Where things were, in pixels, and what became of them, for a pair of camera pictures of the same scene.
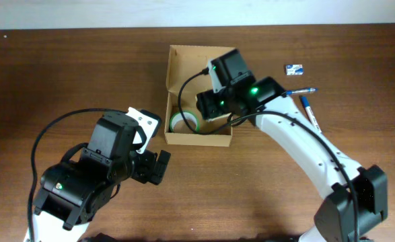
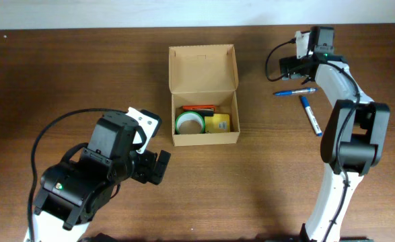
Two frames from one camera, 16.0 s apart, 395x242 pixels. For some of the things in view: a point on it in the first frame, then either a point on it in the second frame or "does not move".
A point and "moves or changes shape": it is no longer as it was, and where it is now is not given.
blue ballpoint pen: [309, 89] does not move
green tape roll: [189, 115] moves or changes shape
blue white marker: [305, 103] does not move
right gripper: [206, 105] -> [290, 67]
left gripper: [155, 166] does not move
